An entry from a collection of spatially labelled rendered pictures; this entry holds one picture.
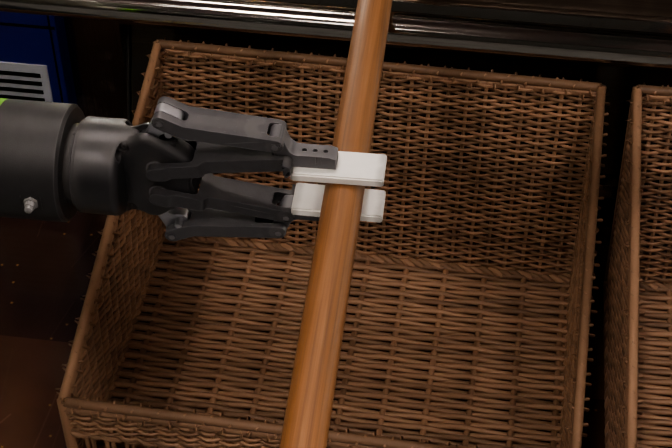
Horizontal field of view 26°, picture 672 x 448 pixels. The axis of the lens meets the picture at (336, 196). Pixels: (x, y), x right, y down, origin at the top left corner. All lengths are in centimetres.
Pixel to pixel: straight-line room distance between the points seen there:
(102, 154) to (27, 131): 6
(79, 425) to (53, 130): 56
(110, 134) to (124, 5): 25
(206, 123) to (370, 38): 20
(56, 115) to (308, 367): 29
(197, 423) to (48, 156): 52
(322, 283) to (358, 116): 18
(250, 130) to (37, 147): 16
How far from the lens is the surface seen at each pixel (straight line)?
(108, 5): 133
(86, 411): 158
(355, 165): 109
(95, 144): 110
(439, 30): 129
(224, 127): 108
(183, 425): 155
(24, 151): 111
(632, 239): 164
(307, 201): 112
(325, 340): 99
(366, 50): 121
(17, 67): 188
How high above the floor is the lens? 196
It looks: 44 degrees down
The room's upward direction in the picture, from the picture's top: straight up
